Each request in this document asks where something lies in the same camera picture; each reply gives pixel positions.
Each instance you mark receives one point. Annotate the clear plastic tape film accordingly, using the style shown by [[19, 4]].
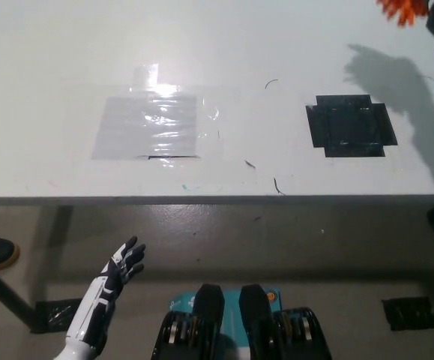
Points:
[[216, 110]]

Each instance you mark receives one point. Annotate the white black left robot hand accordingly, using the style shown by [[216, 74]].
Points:
[[102, 287]]

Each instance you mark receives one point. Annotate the orange microfibre extendable duster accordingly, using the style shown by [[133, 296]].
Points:
[[404, 11]]

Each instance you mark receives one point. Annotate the grey table leg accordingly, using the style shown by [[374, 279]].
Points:
[[60, 225]]

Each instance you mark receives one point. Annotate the black diagonal metal bar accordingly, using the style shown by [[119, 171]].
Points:
[[3, 292]]

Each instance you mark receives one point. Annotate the black tape square patch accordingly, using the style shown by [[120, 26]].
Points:
[[351, 127]]

